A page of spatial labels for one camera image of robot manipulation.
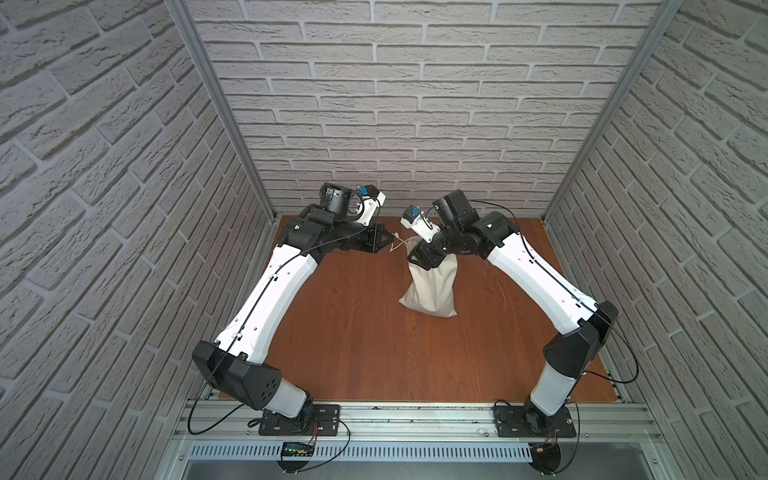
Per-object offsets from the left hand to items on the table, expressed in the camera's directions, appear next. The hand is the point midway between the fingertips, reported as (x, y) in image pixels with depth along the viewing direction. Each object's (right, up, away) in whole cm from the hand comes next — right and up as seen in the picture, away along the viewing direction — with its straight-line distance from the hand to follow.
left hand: (390, 229), depth 70 cm
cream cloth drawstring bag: (+12, -17, +13) cm, 24 cm away
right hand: (+5, -6, +5) cm, 9 cm away
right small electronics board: (+37, -55, 0) cm, 66 cm away
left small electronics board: (-23, -54, +2) cm, 59 cm away
